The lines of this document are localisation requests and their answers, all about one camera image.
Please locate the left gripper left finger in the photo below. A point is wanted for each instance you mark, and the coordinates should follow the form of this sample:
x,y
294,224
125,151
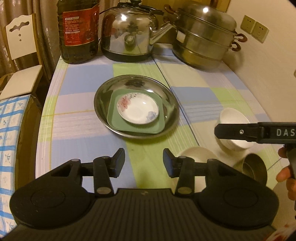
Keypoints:
x,y
102,169

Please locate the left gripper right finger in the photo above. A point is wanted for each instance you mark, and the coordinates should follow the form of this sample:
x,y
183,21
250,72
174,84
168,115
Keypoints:
x,y
184,169

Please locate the cream plastic bowl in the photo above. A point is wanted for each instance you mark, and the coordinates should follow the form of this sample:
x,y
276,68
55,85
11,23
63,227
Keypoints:
x,y
201,155

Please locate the stainless steel bowl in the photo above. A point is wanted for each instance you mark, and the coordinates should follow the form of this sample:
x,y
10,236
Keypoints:
x,y
254,167

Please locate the white floral ceramic bowl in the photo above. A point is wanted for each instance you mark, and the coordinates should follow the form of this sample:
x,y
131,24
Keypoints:
x,y
231,115

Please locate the green square plastic plate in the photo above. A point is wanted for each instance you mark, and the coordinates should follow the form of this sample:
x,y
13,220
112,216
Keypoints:
x,y
118,123

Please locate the small floral saucer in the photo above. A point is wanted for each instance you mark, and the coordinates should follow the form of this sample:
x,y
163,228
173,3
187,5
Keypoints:
x,y
137,108

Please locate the steel oval plate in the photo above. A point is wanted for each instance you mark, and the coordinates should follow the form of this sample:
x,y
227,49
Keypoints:
x,y
137,82

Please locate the right human hand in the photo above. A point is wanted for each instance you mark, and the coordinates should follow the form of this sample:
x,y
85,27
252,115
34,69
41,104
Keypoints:
x,y
286,175

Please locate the plaid tablecloth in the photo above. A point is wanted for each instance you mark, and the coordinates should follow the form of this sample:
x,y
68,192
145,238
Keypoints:
x,y
71,129

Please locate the blue white patterned cloth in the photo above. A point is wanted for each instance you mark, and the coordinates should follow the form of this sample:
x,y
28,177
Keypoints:
x,y
12,111

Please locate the stainless steel steamer pot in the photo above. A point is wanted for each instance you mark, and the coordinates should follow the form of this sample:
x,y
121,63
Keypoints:
x,y
204,34

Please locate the stainless steel kettle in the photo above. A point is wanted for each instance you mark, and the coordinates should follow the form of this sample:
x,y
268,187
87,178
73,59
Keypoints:
x,y
130,30

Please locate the cooking oil bottle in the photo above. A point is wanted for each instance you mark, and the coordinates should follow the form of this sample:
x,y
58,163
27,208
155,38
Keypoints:
x,y
78,30

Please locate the white wooden chair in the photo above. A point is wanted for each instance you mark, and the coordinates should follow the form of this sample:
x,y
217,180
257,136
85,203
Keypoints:
x,y
21,40

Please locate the wall socket pair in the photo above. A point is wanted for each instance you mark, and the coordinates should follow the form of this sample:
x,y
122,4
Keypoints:
x,y
254,28

